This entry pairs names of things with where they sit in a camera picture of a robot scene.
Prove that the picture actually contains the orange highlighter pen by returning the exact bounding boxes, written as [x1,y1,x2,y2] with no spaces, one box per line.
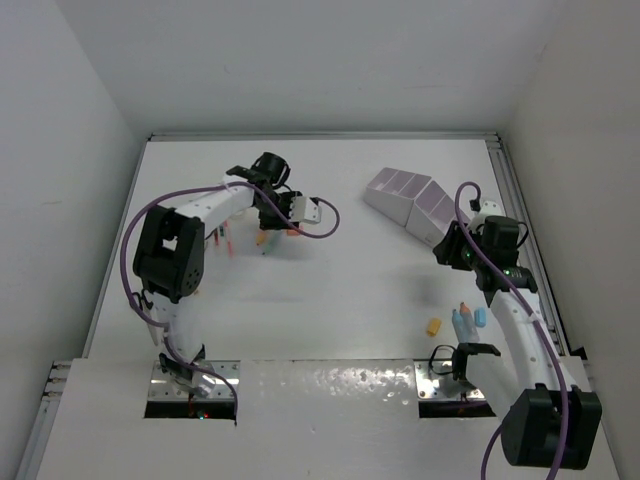
[459,302,480,343]

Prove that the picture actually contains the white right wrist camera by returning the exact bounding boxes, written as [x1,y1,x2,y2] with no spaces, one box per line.
[469,198,503,222]

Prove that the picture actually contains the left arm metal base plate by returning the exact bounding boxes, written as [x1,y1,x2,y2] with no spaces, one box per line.
[147,360,240,402]

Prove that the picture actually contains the white purple desk organizer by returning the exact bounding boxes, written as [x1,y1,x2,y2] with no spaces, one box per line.
[363,167,456,248]

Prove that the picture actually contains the clear tape roll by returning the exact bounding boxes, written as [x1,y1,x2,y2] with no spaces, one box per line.
[230,209,247,220]

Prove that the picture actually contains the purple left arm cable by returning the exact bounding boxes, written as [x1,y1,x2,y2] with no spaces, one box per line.
[122,182,341,421]

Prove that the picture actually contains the yellow marker cap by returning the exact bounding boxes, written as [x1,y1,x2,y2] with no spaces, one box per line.
[426,318,442,337]

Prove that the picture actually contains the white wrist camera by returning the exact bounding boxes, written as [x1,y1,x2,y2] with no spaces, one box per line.
[469,198,503,222]
[290,196,321,225]

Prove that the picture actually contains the light blue marker cap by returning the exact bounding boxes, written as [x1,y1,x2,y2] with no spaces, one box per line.
[473,307,487,328]

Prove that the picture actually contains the blue highlighter pen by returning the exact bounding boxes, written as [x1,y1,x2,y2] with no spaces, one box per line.
[451,309,469,343]

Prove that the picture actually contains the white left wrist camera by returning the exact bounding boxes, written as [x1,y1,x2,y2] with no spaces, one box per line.
[290,196,321,225]

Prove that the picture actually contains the pink pen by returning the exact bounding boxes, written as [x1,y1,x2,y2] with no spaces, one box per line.
[224,221,234,258]

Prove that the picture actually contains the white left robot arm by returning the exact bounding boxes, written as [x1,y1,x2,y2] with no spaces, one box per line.
[120,152,321,396]

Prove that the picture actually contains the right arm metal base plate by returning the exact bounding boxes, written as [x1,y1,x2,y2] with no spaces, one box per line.
[414,360,485,402]

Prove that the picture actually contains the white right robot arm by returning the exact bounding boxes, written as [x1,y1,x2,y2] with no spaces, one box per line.
[433,215,602,478]

